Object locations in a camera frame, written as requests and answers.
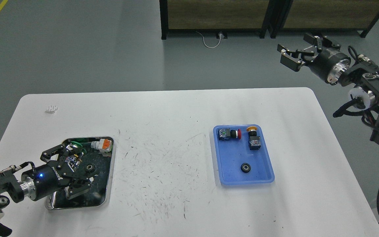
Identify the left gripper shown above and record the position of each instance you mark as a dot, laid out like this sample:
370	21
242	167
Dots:
55	175

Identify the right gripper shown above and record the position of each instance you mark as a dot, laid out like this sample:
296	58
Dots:
328	64

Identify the black gear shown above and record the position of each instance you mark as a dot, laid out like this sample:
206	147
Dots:
90	168
245	167

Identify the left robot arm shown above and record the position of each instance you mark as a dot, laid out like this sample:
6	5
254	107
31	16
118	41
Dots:
15	185

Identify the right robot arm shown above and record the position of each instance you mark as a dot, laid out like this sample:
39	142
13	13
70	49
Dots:
363	101

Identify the silver metal tray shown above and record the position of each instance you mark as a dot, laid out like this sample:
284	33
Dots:
99	192

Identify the small white plastic clip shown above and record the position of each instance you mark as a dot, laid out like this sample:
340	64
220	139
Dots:
51	109

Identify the blue plastic tray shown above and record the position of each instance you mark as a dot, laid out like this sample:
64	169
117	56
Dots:
232	153

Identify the green push button switch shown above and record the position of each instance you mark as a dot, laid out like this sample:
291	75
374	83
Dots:
74	155

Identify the orange white switch module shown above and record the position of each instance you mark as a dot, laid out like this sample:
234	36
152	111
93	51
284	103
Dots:
102	145

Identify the black frame wooden cabinet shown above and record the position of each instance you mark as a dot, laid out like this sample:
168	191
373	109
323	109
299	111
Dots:
215	16

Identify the yellow push button switch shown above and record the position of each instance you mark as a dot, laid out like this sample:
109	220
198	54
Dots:
254	140

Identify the red push button switch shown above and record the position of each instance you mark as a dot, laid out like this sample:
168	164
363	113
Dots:
225	134

